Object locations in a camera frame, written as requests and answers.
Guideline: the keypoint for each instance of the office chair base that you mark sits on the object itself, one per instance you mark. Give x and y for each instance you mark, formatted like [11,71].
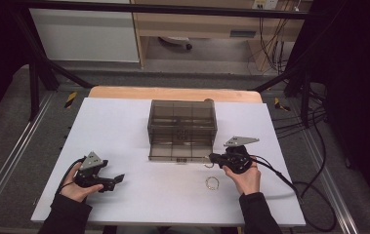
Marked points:
[174,39]

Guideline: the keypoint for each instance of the black metal frame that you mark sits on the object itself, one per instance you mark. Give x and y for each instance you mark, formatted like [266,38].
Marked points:
[205,10]

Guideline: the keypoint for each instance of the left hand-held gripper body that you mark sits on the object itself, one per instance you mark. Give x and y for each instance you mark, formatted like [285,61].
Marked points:
[88,177]

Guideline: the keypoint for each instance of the light wooden desk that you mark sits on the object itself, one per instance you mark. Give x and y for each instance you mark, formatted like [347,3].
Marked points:
[189,24]

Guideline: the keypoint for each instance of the aluminium floor rail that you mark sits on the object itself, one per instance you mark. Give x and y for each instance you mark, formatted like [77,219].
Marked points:
[334,198]
[10,161]

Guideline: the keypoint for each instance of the person's left hand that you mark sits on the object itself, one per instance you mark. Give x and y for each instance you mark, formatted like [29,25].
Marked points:
[73,192]

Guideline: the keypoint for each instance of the white table board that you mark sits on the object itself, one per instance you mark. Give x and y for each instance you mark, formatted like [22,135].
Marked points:
[124,130]

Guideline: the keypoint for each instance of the wooden table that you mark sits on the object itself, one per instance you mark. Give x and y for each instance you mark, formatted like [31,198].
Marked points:
[124,92]

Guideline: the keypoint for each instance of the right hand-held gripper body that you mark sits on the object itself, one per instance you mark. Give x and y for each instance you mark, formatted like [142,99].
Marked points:
[238,161]

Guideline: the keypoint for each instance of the white wall socket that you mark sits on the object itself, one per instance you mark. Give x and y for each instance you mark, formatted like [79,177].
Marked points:
[265,4]

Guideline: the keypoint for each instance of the person's right hand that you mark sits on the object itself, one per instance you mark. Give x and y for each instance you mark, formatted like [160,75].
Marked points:
[247,182]

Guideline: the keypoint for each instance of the smoky transparent drawer organizer box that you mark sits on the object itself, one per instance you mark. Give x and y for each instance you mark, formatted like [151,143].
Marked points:
[182,112]

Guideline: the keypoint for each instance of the white cabinet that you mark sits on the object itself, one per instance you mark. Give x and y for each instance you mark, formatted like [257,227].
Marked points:
[85,35]

